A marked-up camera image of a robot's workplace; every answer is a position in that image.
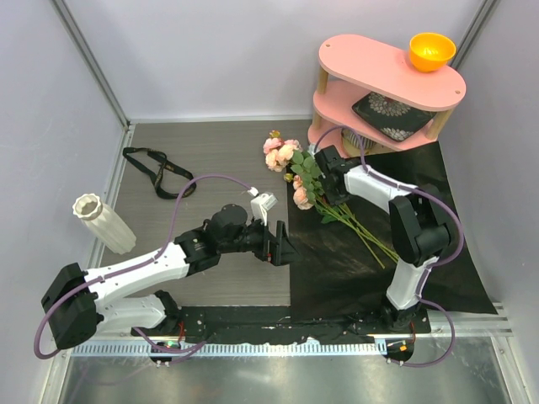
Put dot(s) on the white slotted cable duct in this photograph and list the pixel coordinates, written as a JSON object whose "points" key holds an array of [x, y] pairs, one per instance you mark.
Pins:
{"points": [[139, 348]]}

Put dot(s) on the pink rose stem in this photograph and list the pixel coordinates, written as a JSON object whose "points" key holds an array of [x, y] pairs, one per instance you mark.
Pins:
{"points": [[279, 154], [308, 194]]}

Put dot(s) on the orange plastic bowl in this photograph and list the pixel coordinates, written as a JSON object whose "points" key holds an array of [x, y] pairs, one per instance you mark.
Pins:
{"points": [[430, 51]]}

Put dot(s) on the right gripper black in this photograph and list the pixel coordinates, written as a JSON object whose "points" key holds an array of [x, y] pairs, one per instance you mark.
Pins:
{"points": [[332, 199]]}

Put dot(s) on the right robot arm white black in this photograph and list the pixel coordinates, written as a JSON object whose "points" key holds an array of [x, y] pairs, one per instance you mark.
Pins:
{"points": [[425, 232]]}

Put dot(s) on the aluminium frame rail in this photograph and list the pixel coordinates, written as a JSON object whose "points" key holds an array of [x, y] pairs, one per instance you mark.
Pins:
{"points": [[59, 139]]}

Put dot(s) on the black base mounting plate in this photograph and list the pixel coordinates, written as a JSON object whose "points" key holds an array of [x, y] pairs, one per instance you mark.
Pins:
{"points": [[274, 325]]}

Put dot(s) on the black floral square plate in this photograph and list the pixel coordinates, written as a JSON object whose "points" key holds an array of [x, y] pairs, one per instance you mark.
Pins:
{"points": [[394, 119]]}

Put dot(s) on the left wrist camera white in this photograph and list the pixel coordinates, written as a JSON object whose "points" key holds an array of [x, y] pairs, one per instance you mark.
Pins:
{"points": [[261, 204]]}

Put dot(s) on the beige ceramic bowl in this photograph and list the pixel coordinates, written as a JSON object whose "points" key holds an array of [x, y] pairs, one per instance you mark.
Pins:
{"points": [[351, 144]]}

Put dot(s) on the black wrapping paper sheet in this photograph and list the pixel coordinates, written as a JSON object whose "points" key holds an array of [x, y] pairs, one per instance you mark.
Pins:
{"points": [[338, 274]]}

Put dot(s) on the pink three-tier shelf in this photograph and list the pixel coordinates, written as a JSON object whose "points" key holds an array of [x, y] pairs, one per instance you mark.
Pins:
{"points": [[351, 66]]}

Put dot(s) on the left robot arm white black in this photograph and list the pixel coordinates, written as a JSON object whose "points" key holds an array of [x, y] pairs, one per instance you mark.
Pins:
{"points": [[80, 303]]}

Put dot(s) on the white ribbed vase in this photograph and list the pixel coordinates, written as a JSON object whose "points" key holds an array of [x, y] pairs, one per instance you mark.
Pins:
{"points": [[104, 223]]}

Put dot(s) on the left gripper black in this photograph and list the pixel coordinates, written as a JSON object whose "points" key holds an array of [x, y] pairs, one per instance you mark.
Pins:
{"points": [[279, 246]]}

